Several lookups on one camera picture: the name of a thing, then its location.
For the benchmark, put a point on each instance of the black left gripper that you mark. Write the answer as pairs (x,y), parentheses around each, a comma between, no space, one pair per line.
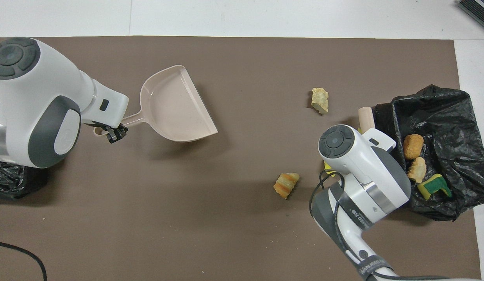
(97,125)

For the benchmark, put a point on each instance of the beige plastic dustpan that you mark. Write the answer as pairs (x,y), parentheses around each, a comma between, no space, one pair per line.
(175,109)

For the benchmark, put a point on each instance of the striped croissant piece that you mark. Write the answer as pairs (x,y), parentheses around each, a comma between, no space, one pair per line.
(286,185)

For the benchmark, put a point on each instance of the pale bread piece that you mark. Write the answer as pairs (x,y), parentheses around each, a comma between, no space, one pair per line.
(417,169)
(320,99)

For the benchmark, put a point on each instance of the yellow sponge chunk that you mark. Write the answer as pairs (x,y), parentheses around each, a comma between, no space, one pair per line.
(326,166)

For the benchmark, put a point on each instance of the beige hand brush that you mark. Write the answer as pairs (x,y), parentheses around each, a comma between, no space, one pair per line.
(366,117)

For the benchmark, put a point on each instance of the brown bread roll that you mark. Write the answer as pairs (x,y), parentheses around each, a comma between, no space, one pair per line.
(413,146)

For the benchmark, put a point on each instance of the yellow and green sponge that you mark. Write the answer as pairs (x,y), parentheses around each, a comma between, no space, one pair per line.
(433,186)

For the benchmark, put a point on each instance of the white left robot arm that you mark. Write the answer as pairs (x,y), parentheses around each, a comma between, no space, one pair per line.
(31,101)

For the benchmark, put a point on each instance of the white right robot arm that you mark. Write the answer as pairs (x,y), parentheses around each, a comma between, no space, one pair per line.
(355,156)

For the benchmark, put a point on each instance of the black bag lined bin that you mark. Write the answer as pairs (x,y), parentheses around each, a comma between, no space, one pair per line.
(15,179)
(452,117)

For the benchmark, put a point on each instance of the brown table mat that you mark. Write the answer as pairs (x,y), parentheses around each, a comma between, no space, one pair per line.
(245,234)

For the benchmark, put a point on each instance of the dark ribbed panel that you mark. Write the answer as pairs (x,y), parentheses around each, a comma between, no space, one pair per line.
(478,11)

